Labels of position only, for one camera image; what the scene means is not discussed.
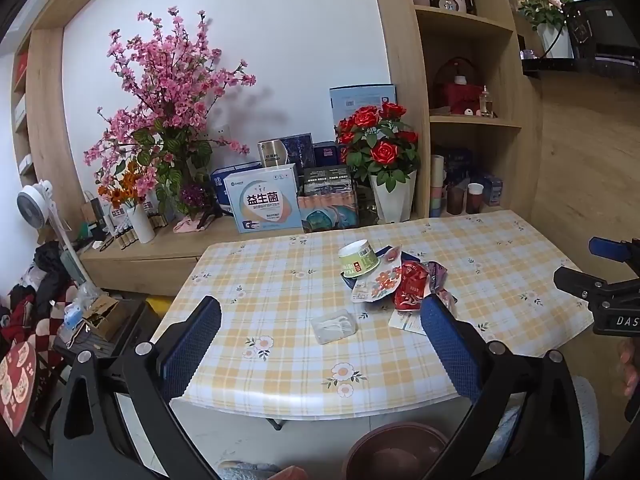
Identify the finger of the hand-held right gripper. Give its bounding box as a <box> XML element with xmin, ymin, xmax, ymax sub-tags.
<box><xmin>588</xmin><ymin>236</ymin><xmax>640</xmax><ymax>265</ymax></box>
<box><xmin>553</xmin><ymin>266</ymin><xmax>626</xmax><ymax>311</ymax></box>

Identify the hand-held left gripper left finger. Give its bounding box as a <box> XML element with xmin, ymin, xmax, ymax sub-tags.
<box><xmin>52</xmin><ymin>296</ymin><xmax>223</xmax><ymax>480</ymax></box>

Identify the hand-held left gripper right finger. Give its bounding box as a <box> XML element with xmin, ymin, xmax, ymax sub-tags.
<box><xmin>420</xmin><ymin>294</ymin><xmax>601</xmax><ymax>480</ymax></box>

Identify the white card packet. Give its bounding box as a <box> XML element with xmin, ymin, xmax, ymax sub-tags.
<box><xmin>389</xmin><ymin>305</ymin><xmax>427</xmax><ymax>336</ymax></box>

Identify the red snack packet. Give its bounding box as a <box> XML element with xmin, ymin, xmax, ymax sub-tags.
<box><xmin>393</xmin><ymin>261</ymin><xmax>431</xmax><ymax>311</ymax></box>

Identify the floral snack packet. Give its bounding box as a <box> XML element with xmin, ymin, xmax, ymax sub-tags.
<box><xmin>351</xmin><ymin>252</ymin><xmax>403</xmax><ymax>303</ymax></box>

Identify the blue coffee bag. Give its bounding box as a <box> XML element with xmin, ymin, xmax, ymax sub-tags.
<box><xmin>340</xmin><ymin>245</ymin><xmax>418</xmax><ymax>281</ymax></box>

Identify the plastic fork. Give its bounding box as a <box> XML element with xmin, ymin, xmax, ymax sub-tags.
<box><xmin>310</xmin><ymin>311</ymin><xmax>357</xmax><ymax>345</ymax></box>

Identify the brown round waste bin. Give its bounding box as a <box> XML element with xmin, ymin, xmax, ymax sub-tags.
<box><xmin>345</xmin><ymin>422</ymin><xmax>451</xmax><ymax>480</ymax></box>

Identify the green paper cup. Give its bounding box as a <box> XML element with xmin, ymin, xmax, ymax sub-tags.
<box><xmin>338</xmin><ymin>241</ymin><xmax>379</xmax><ymax>279</ymax></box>

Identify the person's right hand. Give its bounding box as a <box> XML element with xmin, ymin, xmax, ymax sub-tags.
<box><xmin>619</xmin><ymin>337</ymin><xmax>640</xmax><ymax>423</ymax></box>

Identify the black crate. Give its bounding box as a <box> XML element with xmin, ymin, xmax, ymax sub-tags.
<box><xmin>52</xmin><ymin>299</ymin><xmax>162</xmax><ymax>362</ymax></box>

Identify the cardboard box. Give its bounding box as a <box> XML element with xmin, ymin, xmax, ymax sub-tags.
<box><xmin>81</xmin><ymin>294</ymin><xmax>122</xmax><ymax>342</ymax></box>

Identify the checkered floral tablecloth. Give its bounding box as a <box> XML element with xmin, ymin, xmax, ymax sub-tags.
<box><xmin>150</xmin><ymin>210</ymin><xmax>596</xmax><ymax>420</ymax></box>

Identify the wooden sideboard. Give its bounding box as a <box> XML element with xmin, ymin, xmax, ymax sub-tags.
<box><xmin>79</xmin><ymin>215</ymin><xmax>307</xmax><ymax>297</ymax></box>

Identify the person's right leg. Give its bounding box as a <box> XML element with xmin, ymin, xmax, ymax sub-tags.
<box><xmin>492</xmin><ymin>376</ymin><xmax>601</xmax><ymax>467</ymax></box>

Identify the row of small bottles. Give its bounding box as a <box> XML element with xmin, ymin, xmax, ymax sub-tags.
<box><xmin>112</xmin><ymin>225</ymin><xmax>139</xmax><ymax>252</ymax></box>

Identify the white ribbed vase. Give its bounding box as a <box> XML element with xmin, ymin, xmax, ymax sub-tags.
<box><xmin>125</xmin><ymin>202</ymin><xmax>155</xmax><ymax>244</ymax></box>

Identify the black mini tripod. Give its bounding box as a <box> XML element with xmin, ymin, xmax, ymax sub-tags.
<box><xmin>197</xmin><ymin>199</ymin><xmax>224</xmax><ymax>231</ymax></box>

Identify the purple flower bunch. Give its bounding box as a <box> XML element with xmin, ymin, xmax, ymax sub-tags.
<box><xmin>179</xmin><ymin>184</ymin><xmax>207</xmax><ymax>209</ymax></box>

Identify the white faceted flower pot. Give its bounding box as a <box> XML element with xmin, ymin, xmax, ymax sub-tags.
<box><xmin>369</xmin><ymin>170</ymin><xmax>417</xmax><ymax>224</ymax></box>

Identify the pile of clothes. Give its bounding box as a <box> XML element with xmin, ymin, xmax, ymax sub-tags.
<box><xmin>0</xmin><ymin>241</ymin><xmax>78</xmax><ymax>356</ymax></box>

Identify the stack of pastel cups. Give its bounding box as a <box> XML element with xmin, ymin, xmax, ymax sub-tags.
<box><xmin>429</xmin><ymin>154</ymin><xmax>447</xmax><ymax>219</ymax></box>

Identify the white and blue carton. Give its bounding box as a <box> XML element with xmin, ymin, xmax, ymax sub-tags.
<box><xmin>223</xmin><ymin>163</ymin><xmax>304</xmax><ymax>234</ymax></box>

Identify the dark paper bag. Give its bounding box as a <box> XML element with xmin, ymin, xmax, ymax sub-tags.
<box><xmin>81</xmin><ymin>191</ymin><xmax>114</xmax><ymax>241</ymax></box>

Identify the orange flower bunch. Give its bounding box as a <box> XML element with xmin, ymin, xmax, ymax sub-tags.
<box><xmin>97</xmin><ymin>160</ymin><xmax>156</xmax><ymax>211</ymax></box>

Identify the marbled storage box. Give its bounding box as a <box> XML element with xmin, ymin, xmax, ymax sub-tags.
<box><xmin>296</xmin><ymin>192</ymin><xmax>360</xmax><ymax>234</ymax></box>

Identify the red round cushion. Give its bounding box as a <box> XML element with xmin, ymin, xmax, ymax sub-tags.
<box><xmin>0</xmin><ymin>340</ymin><xmax>40</xmax><ymax>437</ymax></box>

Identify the glass perfume bottle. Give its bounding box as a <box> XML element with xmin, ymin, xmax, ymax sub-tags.
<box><xmin>477</xmin><ymin>85</ymin><xmax>497</xmax><ymax>119</ymax></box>

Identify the row of black packets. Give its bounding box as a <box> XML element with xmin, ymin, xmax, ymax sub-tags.
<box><xmin>302</xmin><ymin>165</ymin><xmax>352</xmax><ymax>197</ymax></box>

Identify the white desk fan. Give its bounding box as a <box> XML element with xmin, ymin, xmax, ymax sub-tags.
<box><xmin>16</xmin><ymin>179</ymin><xmax>86</xmax><ymax>283</ymax></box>

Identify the red rose bouquet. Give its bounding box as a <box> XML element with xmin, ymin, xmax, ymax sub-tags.
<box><xmin>334</xmin><ymin>101</ymin><xmax>422</xmax><ymax>194</ymax></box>

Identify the small white flower pot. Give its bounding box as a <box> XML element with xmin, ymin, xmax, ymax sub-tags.
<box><xmin>537</xmin><ymin>24</ymin><xmax>575</xmax><ymax>59</ymax></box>

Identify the red basket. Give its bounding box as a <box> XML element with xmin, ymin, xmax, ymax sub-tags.
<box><xmin>432</xmin><ymin>57</ymin><xmax>489</xmax><ymax>117</ymax></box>

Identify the black appliance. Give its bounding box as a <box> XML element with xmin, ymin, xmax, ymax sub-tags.
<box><xmin>520</xmin><ymin>0</ymin><xmax>640</xmax><ymax>79</ymax></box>

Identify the dark blue patterned box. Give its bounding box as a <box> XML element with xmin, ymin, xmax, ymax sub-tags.
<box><xmin>280</xmin><ymin>133</ymin><xmax>316</xmax><ymax>167</ymax></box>

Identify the small dark blue box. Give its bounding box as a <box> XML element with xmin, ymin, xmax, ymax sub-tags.
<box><xmin>312</xmin><ymin>141</ymin><xmax>342</xmax><ymax>167</ymax></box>

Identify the peach rose bouquet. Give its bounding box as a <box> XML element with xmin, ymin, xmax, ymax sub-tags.
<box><xmin>516</xmin><ymin>0</ymin><xmax>576</xmax><ymax>31</ymax></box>

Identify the pink blossom arrangement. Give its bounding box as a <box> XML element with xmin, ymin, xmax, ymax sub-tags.
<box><xmin>84</xmin><ymin>6</ymin><xmax>257</xmax><ymax>217</ymax></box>

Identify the large light blue box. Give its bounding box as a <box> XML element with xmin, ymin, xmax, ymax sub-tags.
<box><xmin>329</xmin><ymin>84</ymin><xmax>398</xmax><ymax>127</ymax></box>

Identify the wooden shelf unit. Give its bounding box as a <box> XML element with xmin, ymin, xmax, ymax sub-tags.
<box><xmin>367</xmin><ymin>0</ymin><xmax>543</xmax><ymax>221</ymax></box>

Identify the wooden wall shelf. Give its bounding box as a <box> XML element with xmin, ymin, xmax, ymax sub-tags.
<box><xmin>10</xmin><ymin>30</ymin><xmax>66</xmax><ymax>192</ymax></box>

